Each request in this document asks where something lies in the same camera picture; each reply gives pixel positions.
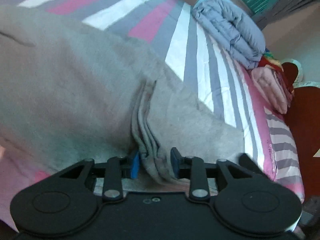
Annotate grey fleece pants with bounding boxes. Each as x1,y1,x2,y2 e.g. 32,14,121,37
1,5,244,183

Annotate striped pillow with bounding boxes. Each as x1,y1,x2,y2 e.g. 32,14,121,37
264,106,299,181

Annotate folded pink blanket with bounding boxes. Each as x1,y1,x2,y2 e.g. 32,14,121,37
251,67,292,114

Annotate red white headboard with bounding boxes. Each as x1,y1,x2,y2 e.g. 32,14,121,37
281,59,319,199

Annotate colourful folded blanket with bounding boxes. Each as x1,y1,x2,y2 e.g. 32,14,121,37
258,49,294,102

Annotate striped pink grey bed sheet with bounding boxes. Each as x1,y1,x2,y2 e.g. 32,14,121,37
1,0,305,199

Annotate folded light blue duvet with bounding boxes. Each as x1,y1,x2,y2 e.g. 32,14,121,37
192,0,266,69

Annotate right grey curtain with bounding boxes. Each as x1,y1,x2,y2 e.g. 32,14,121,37
252,0,319,29

